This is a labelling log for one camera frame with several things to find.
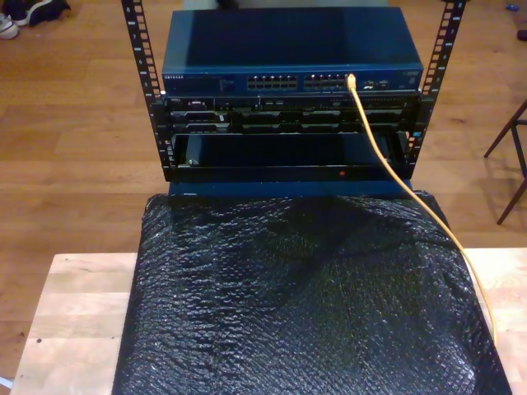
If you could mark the black rack server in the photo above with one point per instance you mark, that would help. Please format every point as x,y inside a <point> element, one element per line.
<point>288,117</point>

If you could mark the black bubble wrap mat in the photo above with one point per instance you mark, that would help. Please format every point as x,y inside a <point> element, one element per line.
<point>288,329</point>

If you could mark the brown wooden chair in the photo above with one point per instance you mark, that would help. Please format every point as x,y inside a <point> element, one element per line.
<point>500,137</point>

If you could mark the dark sneaker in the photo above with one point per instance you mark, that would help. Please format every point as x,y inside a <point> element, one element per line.
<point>41,12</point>

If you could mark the white sneaker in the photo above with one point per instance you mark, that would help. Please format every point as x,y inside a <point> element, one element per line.
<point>7,26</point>

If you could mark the small blue floor object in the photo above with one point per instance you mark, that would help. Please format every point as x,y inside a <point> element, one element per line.
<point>511,6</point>

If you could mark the blue network switch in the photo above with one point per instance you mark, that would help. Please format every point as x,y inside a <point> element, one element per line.
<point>288,41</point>

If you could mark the black perforated rack post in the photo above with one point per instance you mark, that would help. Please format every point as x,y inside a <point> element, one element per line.
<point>136,41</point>
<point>451,41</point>

